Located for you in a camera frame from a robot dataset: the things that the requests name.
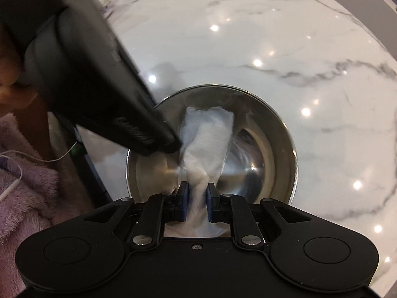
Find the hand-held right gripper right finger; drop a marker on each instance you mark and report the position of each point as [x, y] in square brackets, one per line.
[212, 203]

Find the person's left hand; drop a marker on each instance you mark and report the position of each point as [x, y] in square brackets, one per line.
[11, 77]

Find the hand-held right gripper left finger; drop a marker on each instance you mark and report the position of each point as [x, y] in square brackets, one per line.
[183, 203]

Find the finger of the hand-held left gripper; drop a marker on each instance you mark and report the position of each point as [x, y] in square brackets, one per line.
[149, 133]

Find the white cloth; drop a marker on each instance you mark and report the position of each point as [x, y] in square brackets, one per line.
[204, 142]

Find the blue steel bowl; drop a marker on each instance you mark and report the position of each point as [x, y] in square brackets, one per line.
[263, 149]

